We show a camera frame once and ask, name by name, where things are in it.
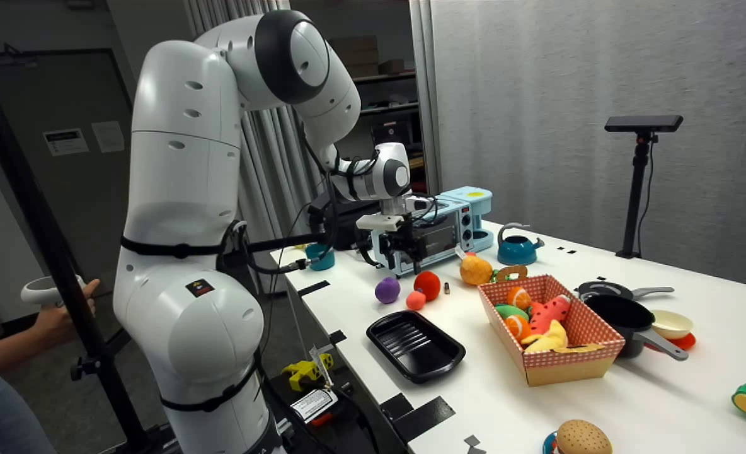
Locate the teal toy kettle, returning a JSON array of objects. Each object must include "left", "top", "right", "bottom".
[{"left": 496, "top": 226, "right": 544, "bottom": 266}]

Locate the pink red plush toy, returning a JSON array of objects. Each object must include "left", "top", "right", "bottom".
[{"left": 530, "top": 296, "right": 570, "bottom": 334}]

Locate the green plush fruit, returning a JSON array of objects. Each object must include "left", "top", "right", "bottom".
[{"left": 494, "top": 305, "right": 530, "bottom": 320}]

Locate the teal cup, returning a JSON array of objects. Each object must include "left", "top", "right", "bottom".
[{"left": 305, "top": 243, "right": 336, "bottom": 272}]

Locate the black frying pan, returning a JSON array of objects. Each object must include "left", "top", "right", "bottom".
[{"left": 585, "top": 296, "right": 688, "bottom": 360}]

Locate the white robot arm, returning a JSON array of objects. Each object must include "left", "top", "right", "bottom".
[{"left": 114, "top": 10, "right": 410, "bottom": 454}]

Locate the grey pan with handle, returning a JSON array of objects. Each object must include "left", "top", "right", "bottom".
[{"left": 575, "top": 281, "right": 676, "bottom": 301}]

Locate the yellow clamp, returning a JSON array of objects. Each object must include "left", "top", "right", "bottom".
[{"left": 283, "top": 354, "right": 332, "bottom": 391}]

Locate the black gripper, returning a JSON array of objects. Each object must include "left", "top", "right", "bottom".
[{"left": 356, "top": 195, "right": 438, "bottom": 272}]

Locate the small orange-red plush toy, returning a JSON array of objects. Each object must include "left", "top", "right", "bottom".
[{"left": 405, "top": 291, "right": 425, "bottom": 311}]

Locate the yellow-orange plush fruit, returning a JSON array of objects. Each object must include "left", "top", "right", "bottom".
[{"left": 458, "top": 253, "right": 494, "bottom": 287}]

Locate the yellow banana plush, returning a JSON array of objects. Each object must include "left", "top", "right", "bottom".
[{"left": 523, "top": 320, "right": 570, "bottom": 354}]

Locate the orange checkered basket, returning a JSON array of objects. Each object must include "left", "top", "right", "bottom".
[{"left": 479, "top": 275, "right": 625, "bottom": 387}]

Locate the purple plush toy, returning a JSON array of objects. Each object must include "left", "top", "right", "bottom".
[{"left": 376, "top": 277, "right": 401, "bottom": 305}]

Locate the red apple plush toy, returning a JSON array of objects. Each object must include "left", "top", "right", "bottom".
[{"left": 414, "top": 270, "right": 440, "bottom": 301}]

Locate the cream toy bowl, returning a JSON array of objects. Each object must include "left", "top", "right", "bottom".
[{"left": 652, "top": 311, "right": 692, "bottom": 340}]

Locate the light blue toy oven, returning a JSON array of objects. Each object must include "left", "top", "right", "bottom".
[{"left": 419, "top": 188, "right": 494, "bottom": 272}]

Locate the blue toy plate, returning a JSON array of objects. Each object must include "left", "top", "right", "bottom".
[{"left": 541, "top": 431, "right": 556, "bottom": 454}]

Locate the orange slice plush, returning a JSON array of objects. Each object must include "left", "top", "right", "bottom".
[
  {"left": 507, "top": 287, "right": 532, "bottom": 309},
  {"left": 503, "top": 315, "right": 530, "bottom": 340}
]

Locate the person in jeans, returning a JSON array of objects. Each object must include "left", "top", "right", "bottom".
[{"left": 0, "top": 302, "right": 76, "bottom": 454}]

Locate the black camera stand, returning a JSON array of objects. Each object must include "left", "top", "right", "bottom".
[{"left": 605, "top": 113, "right": 682, "bottom": 257}]

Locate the white VR controller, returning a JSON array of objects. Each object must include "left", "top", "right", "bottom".
[{"left": 19, "top": 275, "right": 63, "bottom": 309}]

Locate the toy hamburger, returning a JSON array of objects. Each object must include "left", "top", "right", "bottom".
[{"left": 555, "top": 418, "right": 612, "bottom": 454}]

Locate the black grill tray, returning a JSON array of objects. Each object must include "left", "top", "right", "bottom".
[{"left": 365, "top": 311, "right": 465, "bottom": 384}]

